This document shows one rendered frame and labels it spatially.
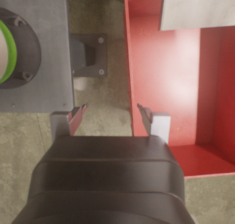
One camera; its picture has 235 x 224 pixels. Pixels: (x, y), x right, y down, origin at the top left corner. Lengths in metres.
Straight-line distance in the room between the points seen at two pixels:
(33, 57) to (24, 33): 0.04
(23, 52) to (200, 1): 0.38
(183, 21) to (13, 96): 0.42
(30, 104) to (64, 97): 0.08
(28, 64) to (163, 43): 0.54
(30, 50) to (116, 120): 1.08
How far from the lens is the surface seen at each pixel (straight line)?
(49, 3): 0.38
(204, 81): 0.82
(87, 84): 1.29
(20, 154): 1.72
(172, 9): 0.45
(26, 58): 0.34
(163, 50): 0.74
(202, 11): 0.48
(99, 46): 1.25
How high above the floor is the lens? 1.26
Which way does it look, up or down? 74 degrees down
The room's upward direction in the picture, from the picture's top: 179 degrees clockwise
